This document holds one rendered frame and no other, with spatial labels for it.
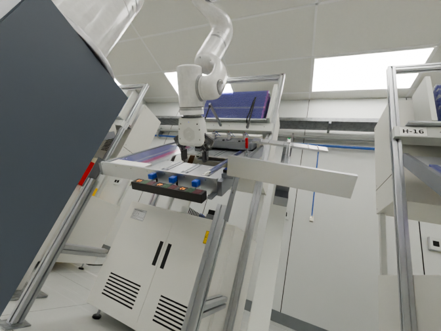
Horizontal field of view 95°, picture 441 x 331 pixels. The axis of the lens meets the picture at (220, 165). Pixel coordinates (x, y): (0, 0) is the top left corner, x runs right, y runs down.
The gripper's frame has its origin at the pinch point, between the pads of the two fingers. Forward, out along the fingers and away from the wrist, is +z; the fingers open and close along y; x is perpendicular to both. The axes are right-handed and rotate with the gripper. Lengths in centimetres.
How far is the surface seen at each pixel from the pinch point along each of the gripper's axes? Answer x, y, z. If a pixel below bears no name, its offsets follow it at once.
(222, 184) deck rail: 2.7, 10.0, 10.3
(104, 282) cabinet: -12, -53, 70
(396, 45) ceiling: 245, 112, -75
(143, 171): 2.3, -29.4, 9.8
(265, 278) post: -10.6, 30.7, 34.2
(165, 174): 2.3, -16.6, 9.4
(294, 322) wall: 99, 43, 191
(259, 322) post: -19, 31, 43
